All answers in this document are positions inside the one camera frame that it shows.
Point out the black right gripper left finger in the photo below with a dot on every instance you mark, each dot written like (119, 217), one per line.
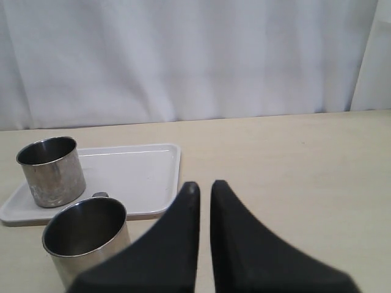
(164, 259)

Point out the white plastic tray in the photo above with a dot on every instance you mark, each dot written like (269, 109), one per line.
(144, 178)

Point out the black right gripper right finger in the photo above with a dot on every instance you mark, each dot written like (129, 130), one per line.
(248, 257)

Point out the white curtain backdrop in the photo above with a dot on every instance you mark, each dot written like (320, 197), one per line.
(66, 64)

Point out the steel mug with kibble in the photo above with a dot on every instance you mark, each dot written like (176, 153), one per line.
(53, 171)

